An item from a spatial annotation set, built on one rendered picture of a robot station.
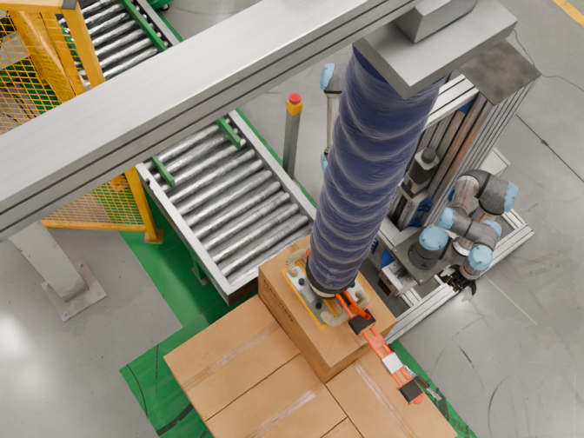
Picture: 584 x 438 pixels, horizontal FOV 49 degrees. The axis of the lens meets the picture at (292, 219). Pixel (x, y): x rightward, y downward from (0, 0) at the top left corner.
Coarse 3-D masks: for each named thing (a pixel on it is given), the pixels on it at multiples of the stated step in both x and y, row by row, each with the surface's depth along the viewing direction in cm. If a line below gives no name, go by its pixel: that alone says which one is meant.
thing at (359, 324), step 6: (366, 312) 278; (354, 318) 276; (360, 318) 276; (372, 318) 276; (348, 324) 279; (354, 324) 274; (360, 324) 275; (366, 324) 275; (372, 324) 274; (354, 330) 277; (360, 330) 274; (366, 330) 276
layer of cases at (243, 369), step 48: (240, 336) 336; (288, 336) 338; (192, 384) 325; (240, 384) 326; (288, 384) 327; (336, 384) 328; (384, 384) 330; (240, 432) 316; (288, 432) 317; (336, 432) 319; (384, 432) 320; (432, 432) 321
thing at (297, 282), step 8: (296, 264) 299; (288, 272) 296; (304, 272) 297; (288, 280) 295; (296, 280) 295; (304, 280) 295; (296, 288) 293; (304, 304) 291; (312, 304) 290; (320, 304) 288; (328, 304) 292; (312, 312) 289; (320, 312) 289; (328, 312) 289; (320, 320) 288; (320, 328) 287
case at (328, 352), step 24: (264, 264) 311; (264, 288) 326; (288, 288) 307; (288, 312) 307; (336, 312) 303; (384, 312) 304; (312, 336) 298; (336, 336) 298; (360, 336) 299; (384, 336) 326; (312, 360) 317; (336, 360) 294
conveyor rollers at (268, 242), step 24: (96, 24) 418; (120, 72) 406; (192, 144) 385; (216, 144) 385; (168, 168) 375; (192, 168) 377; (192, 192) 372; (216, 192) 372; (240, 192) 372; (264, 192) 372; (192, 216) 364; (288, 216) 368; (216, 240) 358; (240, 240) 359; (240, 264) 354
